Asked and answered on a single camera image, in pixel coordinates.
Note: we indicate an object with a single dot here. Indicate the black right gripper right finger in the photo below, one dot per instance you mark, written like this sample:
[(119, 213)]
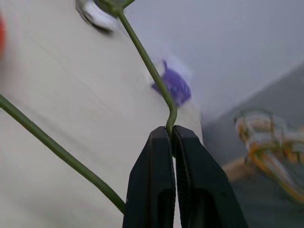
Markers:
[(204, 185)]

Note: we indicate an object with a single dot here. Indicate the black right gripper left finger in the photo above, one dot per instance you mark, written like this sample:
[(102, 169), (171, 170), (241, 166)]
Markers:
[(149, 180)]

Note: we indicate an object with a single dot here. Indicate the purple clip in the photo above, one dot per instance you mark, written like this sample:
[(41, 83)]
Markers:
[(177, 86)]

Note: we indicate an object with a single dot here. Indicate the silver metal clamp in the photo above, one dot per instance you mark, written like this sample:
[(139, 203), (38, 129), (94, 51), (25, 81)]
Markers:
[(97, 15)]

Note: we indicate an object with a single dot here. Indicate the orange red object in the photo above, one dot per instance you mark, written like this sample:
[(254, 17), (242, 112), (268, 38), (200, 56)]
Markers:
[(2, 35)]

